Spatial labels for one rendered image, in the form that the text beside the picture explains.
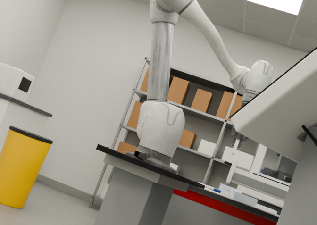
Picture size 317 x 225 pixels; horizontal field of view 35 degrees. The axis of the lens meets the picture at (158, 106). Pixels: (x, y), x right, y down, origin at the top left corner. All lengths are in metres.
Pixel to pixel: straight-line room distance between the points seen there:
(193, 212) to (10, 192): 2.45
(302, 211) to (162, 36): 1.32
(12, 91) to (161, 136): 3.65
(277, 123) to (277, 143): 0.09
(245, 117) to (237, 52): 5.64
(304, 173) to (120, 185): 1.00
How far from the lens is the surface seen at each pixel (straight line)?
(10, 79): 5.66
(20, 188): 4.63
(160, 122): 2.13
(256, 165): 3.16
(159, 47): 2.38
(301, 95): 1.23
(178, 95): 6.27
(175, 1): 2.27
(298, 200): 1.31
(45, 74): 7.27
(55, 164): 7.04
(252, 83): 2.33
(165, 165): 2.14
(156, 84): 2.36
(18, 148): 4.57
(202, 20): 2.29
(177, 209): 2.48
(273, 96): 1.21
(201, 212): 2.47
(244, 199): 2.60
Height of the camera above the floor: 0.80
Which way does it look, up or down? 6 degrees up
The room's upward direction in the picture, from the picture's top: 20 degrees clockwise
